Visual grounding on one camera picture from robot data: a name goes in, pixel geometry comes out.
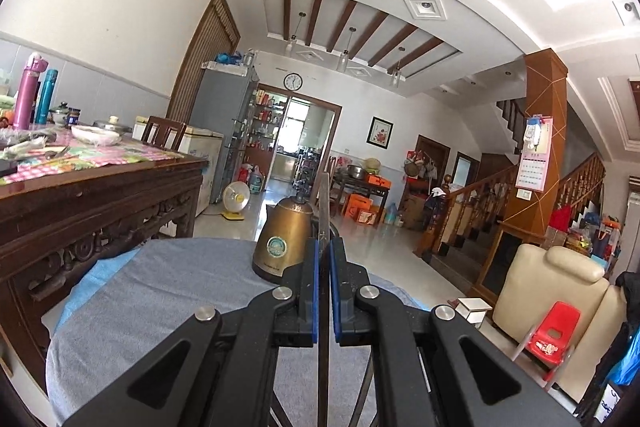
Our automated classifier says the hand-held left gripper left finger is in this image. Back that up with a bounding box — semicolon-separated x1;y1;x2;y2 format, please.
62;237;321;427

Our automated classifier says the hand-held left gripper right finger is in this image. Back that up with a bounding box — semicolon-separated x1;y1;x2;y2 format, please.
327;236;583;427

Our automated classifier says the dark wooden chopstick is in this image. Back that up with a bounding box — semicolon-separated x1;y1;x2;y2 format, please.
316;172;332;427

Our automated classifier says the brass electric kettle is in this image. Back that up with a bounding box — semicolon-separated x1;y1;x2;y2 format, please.
251;192;321;285

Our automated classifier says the orange cardboard box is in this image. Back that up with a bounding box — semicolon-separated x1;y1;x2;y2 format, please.
342;193;373;220

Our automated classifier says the wooden side table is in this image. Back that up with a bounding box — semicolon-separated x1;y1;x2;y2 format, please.
330;169;391;212

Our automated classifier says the small round electric heater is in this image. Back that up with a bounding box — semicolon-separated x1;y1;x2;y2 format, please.
221;182;251;222

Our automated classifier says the small white stool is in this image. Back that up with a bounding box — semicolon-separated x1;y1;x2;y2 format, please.
456;297;491;328

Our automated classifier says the white chest freezer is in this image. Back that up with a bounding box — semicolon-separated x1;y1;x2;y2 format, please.
177;126;224;219

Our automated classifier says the framed picture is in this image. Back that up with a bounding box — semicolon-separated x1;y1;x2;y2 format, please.
366;116;394;150

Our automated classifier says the wooden stair railing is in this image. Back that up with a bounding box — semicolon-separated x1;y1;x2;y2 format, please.
415;152;606;258

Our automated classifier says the shelf with bottles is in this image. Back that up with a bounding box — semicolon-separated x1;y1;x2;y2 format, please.
247;89;286;152

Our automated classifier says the grey refrigerator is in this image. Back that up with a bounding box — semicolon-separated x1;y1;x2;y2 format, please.
190;62;260;205

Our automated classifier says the wooden chair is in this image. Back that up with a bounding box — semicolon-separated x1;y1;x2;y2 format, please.
141;116;187;152

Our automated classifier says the beige leather armchair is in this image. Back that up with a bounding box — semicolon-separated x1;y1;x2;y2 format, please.
492;243;626;403

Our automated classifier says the blue cloth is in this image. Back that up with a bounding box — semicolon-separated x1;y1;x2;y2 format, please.
42;252;146;333

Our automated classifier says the red plastic child chair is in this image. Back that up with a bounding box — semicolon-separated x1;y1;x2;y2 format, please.
512;301;582;390

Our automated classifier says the glass pendant lamp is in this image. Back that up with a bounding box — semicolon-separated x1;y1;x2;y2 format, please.
285;12;306;58
390;47;406;88
337;27;357;72

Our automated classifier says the carved dark wooden table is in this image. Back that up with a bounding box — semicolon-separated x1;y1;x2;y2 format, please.
0;142;208;378

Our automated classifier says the checkered tablecloth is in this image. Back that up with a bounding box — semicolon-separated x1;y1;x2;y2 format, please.
0;127;186;185

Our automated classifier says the white bowl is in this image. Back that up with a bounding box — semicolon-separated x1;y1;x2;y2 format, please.
71;124;121;145

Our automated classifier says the wooden pillar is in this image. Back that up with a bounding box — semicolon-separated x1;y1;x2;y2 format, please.
502;48;569;233

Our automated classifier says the blue plastic bag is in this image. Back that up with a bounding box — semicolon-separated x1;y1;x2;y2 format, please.
605;322;640;388

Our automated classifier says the square recessed ceiling light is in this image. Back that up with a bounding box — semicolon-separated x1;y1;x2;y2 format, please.
402;0;447;20

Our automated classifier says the teal thermos bottle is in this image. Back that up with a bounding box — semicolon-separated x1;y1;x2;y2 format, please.
34;68;59;125

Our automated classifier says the pink thermos bottle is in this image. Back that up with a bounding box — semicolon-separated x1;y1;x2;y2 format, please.
12;52;48;130

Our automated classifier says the wall calendar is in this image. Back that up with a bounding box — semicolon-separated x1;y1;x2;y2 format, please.
515;114;553;192

